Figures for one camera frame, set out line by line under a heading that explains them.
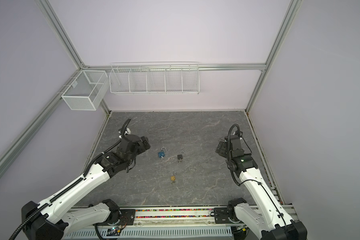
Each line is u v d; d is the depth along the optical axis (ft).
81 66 3.00
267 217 1.32
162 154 3.16
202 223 2.41
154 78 3.26
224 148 2.34
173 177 2.85
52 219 1.31
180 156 3.15
